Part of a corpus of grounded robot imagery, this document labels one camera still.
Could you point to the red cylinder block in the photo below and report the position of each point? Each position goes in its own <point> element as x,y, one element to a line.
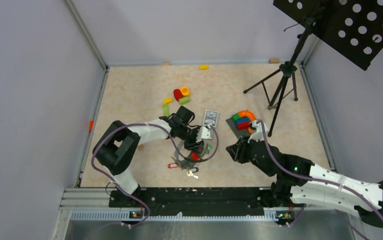
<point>177,93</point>

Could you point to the blue lego brick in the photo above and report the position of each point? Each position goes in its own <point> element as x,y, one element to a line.
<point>242,120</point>

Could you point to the yellow block at far edge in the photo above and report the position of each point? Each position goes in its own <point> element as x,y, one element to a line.
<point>203,67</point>

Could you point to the red lego brick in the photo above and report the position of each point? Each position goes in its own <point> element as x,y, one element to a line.
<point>243,125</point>

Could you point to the green lego brick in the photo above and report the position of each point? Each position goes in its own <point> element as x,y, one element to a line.
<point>235,117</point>

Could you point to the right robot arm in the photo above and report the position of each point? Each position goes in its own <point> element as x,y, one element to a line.
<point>301,181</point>

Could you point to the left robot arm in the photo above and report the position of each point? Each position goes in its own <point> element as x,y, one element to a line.
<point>116,148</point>

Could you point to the yellow rectangular block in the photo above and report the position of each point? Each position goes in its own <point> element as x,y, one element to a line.
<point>168,100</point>

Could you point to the green rectangular block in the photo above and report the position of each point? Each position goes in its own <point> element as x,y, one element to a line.
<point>184,100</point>

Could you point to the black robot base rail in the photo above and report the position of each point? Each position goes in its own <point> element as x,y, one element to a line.
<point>198,202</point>

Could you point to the perforated metal keyring plate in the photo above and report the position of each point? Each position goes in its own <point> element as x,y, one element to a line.
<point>203,151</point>

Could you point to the grey lego baseplate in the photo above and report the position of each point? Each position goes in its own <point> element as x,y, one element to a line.
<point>238,133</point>

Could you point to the silver key near black tag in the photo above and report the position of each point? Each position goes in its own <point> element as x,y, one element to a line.
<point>191,174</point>

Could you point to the orange curved lego tube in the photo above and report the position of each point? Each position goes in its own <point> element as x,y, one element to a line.
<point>249,114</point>

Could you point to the red key tag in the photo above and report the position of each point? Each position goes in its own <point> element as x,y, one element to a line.
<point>172,165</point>
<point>194,156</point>

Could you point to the orange round block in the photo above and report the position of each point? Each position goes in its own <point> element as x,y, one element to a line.
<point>184,91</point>

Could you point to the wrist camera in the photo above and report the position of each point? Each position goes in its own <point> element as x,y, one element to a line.
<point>205,132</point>
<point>260,131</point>

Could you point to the black tripod stand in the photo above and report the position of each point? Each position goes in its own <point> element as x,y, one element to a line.
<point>288,70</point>

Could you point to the black perforated panel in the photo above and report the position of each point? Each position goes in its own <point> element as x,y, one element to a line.
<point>354,28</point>

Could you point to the playing card deck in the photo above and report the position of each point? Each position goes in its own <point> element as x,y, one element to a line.
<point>210,118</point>

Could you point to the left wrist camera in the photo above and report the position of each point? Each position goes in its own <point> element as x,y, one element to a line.
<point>205,132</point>

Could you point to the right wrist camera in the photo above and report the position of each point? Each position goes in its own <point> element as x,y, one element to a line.
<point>260,131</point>

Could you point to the black key tag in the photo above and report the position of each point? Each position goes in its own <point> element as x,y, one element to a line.
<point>193,170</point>

